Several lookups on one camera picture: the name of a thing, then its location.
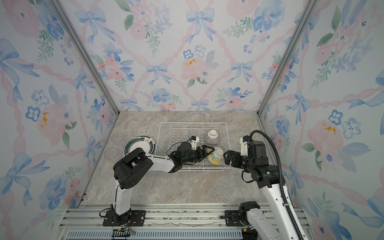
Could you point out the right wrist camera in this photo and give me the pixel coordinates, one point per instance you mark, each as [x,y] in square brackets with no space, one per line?
[244,145]

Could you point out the right corner aluminium profile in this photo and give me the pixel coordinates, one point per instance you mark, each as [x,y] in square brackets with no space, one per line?
[291,47]

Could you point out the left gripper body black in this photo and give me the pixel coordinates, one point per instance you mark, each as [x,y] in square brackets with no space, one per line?
[194,157]

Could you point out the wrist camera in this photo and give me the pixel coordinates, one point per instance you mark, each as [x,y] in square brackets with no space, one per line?
[244,145]
[193,140]

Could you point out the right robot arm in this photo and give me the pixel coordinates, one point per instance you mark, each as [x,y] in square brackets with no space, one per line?
[287,225]

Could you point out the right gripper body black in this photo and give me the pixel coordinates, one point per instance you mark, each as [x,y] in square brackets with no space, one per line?
[241,161]

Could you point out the corner aluminium profile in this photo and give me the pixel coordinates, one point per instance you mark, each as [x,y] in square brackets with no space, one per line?
[291,47]
[68,26]

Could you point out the left corner aluminium profile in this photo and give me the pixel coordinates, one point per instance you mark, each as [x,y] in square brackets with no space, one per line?
[68,26]

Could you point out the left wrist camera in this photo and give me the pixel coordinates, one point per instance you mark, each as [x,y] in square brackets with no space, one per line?
[193,140]

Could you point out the clear glass front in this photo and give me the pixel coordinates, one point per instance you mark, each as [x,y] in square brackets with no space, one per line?
[118,138]

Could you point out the clear glass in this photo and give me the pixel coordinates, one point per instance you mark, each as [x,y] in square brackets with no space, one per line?
[111,153]
[118,138]

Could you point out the yellow blue patterned bowl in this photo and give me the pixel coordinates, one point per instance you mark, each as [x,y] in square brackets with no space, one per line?
[216,156]

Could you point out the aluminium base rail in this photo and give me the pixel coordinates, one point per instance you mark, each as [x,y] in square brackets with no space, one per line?
[158,222]

